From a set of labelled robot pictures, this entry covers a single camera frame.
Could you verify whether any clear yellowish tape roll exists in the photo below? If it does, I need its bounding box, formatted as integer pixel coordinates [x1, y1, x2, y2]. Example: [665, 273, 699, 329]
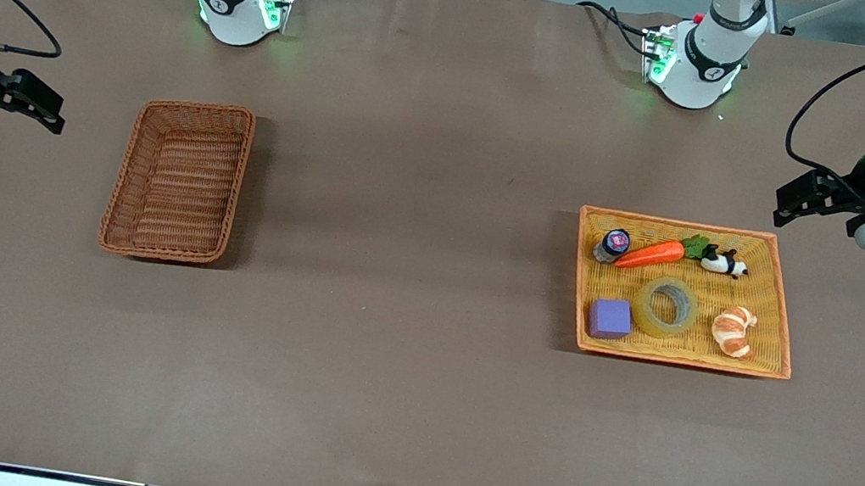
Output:
[628, 273, 703, 344]

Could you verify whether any yellow orange-rimmed wicker basket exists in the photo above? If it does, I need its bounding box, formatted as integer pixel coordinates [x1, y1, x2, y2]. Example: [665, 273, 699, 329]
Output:
[559, 204, 812, 383]

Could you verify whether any brown wicker basket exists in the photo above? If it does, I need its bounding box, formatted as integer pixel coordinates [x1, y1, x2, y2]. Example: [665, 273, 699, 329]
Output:
[96, 89, 259, 273]

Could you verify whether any toy panda figure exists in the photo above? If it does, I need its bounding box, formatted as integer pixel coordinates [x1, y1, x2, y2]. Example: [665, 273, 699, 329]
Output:
[698, 244, 752, 282]

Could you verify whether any toy croissant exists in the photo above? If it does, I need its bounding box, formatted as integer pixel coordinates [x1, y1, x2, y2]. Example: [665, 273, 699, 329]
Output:
[707, 303, 760, 361]

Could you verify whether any orange toy carrot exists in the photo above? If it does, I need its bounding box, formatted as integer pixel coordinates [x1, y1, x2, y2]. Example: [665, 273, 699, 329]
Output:
[614, 223, 714, 282]

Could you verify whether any small bottle with printed lid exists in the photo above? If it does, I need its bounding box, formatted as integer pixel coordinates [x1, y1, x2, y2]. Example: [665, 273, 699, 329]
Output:
[591, 226, 634, 268]

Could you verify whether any purple foam cube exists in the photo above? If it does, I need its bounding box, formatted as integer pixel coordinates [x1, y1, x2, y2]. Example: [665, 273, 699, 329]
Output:
[585, 295, 636, 344]

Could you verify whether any brown table cover sheet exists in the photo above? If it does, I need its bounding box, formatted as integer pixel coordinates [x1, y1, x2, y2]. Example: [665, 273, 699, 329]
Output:
[0, 0, 865, 486]

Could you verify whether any black left base cable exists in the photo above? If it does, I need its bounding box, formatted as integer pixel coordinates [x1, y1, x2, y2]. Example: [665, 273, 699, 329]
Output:
[571, 0, 661, 59]

